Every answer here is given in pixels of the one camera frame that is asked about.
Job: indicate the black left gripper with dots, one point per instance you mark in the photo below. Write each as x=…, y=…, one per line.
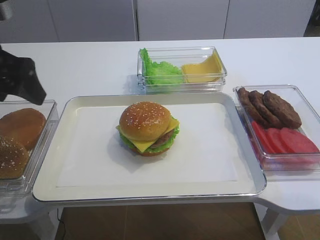
x=18, y=77

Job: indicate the sesame bun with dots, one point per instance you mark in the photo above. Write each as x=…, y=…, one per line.
x=144, y=121
x=13, y=158

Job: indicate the green lettuce leaf on burger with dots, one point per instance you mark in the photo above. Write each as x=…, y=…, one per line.
x=143, y=146

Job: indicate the yellow cheese slice on burger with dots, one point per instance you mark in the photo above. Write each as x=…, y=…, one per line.
x=157, y=146

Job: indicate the green lettuce in container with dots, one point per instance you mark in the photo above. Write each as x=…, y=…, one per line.
x=160, y=73

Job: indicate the clear lettuce cheese container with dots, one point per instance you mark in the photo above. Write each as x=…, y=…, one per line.
x=179, y=56

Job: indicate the yellow cheese slices stack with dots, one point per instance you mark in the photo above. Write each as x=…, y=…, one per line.
x=207, y=71

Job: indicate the flat orange bun bottom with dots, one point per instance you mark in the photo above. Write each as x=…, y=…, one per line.
x=24, y=125

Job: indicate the clear bun container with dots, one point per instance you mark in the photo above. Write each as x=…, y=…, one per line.
x=22, y=186

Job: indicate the white paper tray liner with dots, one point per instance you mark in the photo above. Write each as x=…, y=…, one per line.
x=203, y=151

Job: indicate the bottom burger bun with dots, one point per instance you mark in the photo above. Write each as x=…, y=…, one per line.
x=148, y=154

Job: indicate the brown patty on burger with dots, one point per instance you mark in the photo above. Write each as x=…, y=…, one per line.
x=162, y=140

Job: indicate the left brown meat patty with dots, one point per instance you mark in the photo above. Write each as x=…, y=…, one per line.
x=243, y=97

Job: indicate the brown meat patty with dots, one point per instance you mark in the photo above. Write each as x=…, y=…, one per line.
x=243, y=97
x=256, y=99
x=283, y=110

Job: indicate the middle brown meat patty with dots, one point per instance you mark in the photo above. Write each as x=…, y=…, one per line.
x=256, y=99

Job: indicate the left red tomato slice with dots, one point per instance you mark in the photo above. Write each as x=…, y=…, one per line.
x=261, y=135

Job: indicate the red tomato slice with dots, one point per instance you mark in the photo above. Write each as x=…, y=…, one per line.
x=275, y=141
x=296, y=142
x=261, y=135

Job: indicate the white metal serving tray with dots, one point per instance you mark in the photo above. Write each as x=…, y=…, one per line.
x=250, y=179

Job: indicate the middle red tomato slice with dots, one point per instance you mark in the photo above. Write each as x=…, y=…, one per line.
x=275, y=141

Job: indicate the clear patty tomato container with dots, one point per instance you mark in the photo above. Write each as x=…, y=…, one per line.
x=310, y=128

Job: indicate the right brown meat patty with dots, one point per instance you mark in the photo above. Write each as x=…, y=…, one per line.
x=283, y=110

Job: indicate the right red tomato slice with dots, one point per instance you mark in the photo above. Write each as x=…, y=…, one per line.
x=296, y=142

